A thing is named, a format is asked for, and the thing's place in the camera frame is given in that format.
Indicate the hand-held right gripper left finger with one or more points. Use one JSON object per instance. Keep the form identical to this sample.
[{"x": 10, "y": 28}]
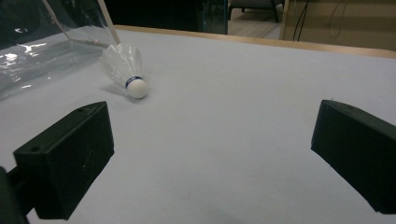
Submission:
[{"x": 65, "y": 161}]

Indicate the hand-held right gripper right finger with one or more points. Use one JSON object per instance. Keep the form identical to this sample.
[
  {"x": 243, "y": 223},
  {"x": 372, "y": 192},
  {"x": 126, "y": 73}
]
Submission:
[{"x": 358, "y": 149}]

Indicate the clear plastic bag beige trim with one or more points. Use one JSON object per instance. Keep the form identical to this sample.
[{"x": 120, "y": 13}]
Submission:
[{"x": 46, "y": 62}]

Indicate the white feather shuttlecock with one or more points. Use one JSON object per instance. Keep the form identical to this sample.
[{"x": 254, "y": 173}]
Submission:
[{"x": 137, "y": 88}]

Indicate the light wooden panel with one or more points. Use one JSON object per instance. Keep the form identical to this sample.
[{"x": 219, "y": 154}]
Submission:
[{"x": 367, "y": 25}]

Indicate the white table mat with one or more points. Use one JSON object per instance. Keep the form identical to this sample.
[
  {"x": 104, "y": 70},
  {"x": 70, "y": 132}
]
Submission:
[{"x": 218, "y": 124}]

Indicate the dark cabinet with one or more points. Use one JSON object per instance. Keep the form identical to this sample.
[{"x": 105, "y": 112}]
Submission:
[{"x": 168, "y": 14}]

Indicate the dark chair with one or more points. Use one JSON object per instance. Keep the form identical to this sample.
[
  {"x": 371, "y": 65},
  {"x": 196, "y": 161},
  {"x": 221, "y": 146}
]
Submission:
[{"x": 252, "y": 3}]

